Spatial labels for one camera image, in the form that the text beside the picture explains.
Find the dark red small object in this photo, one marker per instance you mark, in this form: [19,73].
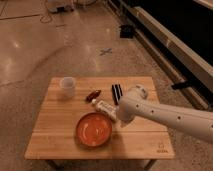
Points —
[93,95]

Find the wooden folding table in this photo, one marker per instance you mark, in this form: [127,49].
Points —
[72,129]

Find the translucent plastic cup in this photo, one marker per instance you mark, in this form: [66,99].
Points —
[67,86]

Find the white device on floor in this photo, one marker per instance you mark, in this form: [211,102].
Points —
[54,6]

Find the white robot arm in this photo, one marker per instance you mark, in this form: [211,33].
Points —
[197,123]

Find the orange ceramic bowl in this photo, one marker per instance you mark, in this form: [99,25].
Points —
[93,129]

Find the black box on floor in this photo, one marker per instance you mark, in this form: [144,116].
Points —
[127,31]

